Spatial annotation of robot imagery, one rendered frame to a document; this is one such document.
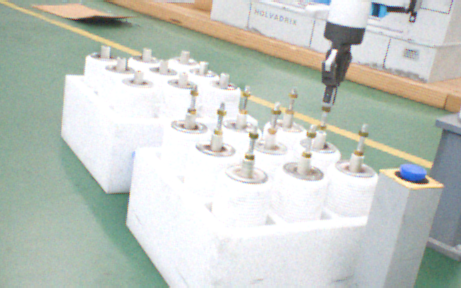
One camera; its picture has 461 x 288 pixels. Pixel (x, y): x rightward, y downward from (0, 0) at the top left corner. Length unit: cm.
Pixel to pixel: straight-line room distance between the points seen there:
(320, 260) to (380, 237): 14
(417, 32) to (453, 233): 183
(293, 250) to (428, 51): 219
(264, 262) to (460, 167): 62
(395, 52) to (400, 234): 228
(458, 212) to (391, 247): 54
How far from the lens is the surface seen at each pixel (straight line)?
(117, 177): 150
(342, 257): 116
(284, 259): 108
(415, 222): 103
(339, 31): 119
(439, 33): 322
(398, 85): 315
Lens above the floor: 64
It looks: 19 degrees down
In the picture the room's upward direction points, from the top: 10 degrees clockwise
